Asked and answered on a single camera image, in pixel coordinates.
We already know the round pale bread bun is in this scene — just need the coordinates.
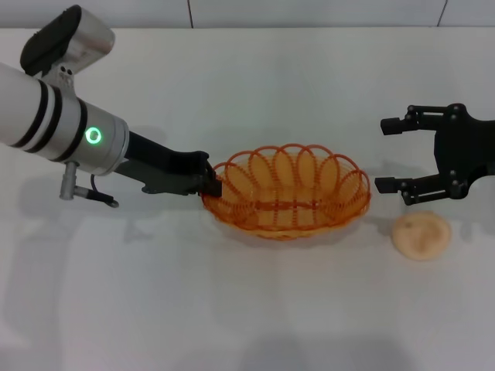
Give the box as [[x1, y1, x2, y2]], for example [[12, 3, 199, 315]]
[[391, 214, 452, 263]]

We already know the black cable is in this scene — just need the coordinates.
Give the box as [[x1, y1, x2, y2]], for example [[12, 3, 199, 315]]
[[89, 174, 120, 209]]

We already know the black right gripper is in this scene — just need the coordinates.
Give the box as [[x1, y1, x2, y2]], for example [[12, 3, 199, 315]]
[[374, 102, 495, 206]]

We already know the silver cable connector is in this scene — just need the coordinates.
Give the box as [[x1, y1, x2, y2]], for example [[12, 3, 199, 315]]
[[59, 161, 94, 200]]

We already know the orange plastic wire basket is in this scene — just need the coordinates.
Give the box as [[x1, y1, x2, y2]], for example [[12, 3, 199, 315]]
[[201, 143, 372, 241]]

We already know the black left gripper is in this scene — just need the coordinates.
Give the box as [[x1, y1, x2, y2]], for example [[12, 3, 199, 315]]
[[114, 129, 224, 198]]

